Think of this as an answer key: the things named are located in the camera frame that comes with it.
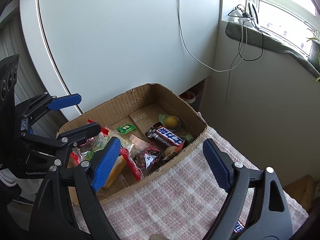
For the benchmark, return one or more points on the wrapped bread cake package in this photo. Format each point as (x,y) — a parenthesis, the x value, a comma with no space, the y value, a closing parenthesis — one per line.
(120,163)

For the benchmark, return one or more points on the brown egg snack packet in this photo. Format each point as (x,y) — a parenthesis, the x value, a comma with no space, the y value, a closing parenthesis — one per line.
(172,151)

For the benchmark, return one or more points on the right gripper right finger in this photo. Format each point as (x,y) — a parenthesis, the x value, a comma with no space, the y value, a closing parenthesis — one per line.
(269,215)

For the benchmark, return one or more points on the pink checkered table cloth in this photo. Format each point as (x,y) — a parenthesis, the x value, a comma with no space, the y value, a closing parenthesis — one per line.
(181,203)

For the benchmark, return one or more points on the small green square packet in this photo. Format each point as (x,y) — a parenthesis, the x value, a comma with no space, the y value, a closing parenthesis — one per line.
(126,128)

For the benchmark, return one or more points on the red sealed dried fruit bag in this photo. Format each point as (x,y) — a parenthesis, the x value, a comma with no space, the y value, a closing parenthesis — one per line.
(140,161)

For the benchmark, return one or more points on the brown cardboard box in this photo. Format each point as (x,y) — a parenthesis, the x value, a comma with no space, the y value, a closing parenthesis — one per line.
(143,107)

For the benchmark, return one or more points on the dark green windowsill mat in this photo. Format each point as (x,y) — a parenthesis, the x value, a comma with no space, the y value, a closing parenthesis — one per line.
(265,42)

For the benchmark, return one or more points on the brown Snickers bar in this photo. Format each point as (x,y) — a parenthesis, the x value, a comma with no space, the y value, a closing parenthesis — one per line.
(238,227)

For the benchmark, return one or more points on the black camera box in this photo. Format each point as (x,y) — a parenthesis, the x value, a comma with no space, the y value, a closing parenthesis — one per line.
(8,80)

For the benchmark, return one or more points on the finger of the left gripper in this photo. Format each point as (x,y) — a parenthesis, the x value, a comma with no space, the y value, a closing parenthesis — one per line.
(64,101)
(78,135)

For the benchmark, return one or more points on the potted spider plant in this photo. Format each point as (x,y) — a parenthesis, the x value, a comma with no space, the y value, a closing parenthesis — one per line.
(314,52)

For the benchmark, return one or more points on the pink beige snack sachet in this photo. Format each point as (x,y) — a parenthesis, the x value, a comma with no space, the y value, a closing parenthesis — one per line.
(137,144)

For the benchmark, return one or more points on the small green round candy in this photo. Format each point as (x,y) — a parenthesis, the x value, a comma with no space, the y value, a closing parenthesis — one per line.
(189,138)

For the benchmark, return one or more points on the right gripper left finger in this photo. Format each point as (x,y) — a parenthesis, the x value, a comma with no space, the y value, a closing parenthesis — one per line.
(53,216)

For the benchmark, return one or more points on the yellow round candy in box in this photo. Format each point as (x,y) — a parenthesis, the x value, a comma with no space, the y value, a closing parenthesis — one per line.
(170,122)

